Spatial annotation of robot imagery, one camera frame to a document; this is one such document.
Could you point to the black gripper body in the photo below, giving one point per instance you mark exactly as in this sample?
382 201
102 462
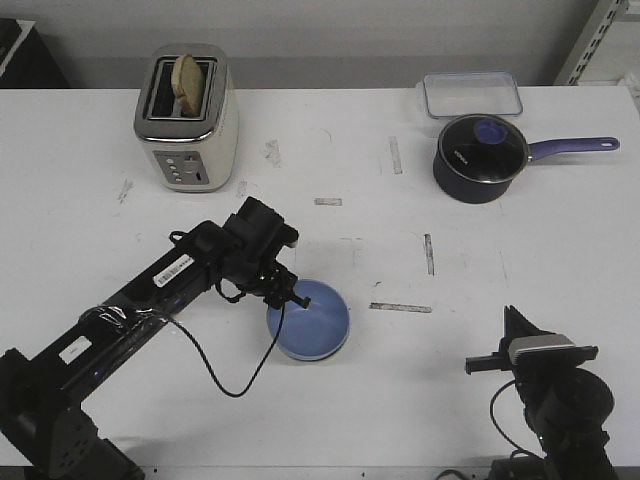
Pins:
532 371
251 263

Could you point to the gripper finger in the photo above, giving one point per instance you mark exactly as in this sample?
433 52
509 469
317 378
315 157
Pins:
524 328
274 298
286 281
508 324

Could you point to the blue bowl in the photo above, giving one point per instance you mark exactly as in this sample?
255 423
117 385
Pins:
318 331

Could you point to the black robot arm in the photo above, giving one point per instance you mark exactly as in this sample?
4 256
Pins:
41 414
564 405

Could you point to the cream and steel toaster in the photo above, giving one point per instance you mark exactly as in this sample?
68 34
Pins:
189 154

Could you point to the dark blue saucepan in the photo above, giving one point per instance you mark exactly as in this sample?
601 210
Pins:
471 192

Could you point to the toast slice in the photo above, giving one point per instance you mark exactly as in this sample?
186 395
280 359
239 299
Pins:
188 85

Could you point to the glass pot lid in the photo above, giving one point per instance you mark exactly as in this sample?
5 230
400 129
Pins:
483 148

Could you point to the clear plastic food container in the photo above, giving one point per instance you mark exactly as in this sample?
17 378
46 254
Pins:
443 97

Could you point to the black box in corner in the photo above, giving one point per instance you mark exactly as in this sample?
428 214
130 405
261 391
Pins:
26 62

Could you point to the white metal shelf upright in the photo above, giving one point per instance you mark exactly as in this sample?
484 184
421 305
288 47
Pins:
593 33

